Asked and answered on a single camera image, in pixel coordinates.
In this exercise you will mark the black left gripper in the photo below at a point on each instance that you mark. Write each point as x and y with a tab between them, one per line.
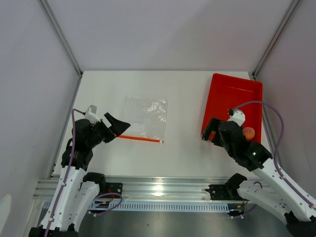
116	129

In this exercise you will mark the clear zip top bag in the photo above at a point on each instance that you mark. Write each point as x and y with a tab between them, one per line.
147	118

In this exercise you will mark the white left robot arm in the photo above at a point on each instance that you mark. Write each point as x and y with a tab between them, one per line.
77	188

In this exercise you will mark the red plastic tray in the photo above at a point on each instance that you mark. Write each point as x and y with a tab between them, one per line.
227	92

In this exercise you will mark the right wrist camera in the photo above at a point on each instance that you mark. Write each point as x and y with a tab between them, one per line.
236	116

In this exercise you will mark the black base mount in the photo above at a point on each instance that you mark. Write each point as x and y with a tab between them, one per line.
110	189
223	192

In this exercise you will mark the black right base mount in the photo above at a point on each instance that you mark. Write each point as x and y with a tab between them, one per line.
223	192

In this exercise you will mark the aluminium mounting rail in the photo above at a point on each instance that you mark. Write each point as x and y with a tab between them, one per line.
165	188

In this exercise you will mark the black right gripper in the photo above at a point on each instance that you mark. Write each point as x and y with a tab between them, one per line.
211	126

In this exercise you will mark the white slotted cable duct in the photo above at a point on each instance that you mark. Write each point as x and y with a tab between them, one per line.
206	207

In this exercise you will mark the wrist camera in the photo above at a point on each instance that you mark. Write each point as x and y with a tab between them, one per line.
91	115
236	116

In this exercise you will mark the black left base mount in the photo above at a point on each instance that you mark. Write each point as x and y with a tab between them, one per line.
110	189

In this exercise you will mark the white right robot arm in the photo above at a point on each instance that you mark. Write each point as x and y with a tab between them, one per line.
294	210

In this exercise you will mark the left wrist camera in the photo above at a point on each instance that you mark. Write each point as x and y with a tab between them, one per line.
91	115

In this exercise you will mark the peach fruit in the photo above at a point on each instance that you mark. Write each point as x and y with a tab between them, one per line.
248	132

